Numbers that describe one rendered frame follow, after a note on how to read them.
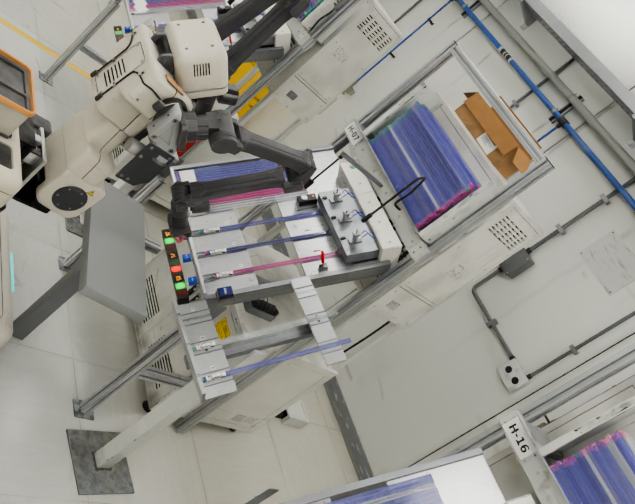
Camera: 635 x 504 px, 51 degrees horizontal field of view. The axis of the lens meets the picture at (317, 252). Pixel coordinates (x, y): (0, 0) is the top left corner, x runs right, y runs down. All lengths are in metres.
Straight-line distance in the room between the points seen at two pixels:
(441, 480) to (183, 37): 1.50
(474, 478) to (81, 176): 1.50
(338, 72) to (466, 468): 2.29
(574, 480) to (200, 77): 1.53
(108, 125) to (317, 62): 1.80
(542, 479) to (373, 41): 2.41
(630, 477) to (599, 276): 1.93
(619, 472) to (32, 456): 1.85
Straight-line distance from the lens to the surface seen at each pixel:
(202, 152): 3.82
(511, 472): 2.34
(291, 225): 2.61
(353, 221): 2.58
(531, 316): 3.86
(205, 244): 2.53
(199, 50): 1.95
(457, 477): 2.17
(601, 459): 2.06
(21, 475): 2.50
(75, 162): 2.10
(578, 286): 3.83
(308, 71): 3.66
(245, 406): 3.11
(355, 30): 3.62
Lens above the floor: 1.86
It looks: 19 degrees down
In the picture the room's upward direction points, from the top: 52 degrees clockwise
